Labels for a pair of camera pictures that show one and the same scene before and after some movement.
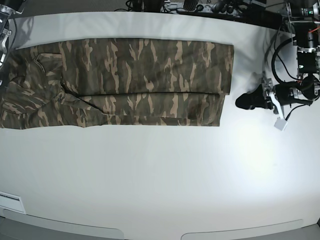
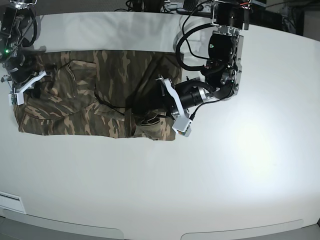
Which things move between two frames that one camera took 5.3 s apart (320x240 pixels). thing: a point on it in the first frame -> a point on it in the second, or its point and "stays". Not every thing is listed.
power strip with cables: (220, 8) stays
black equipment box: (263, 18) stays
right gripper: (260, 98) -> (162, 99)
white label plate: (11, 201) stays
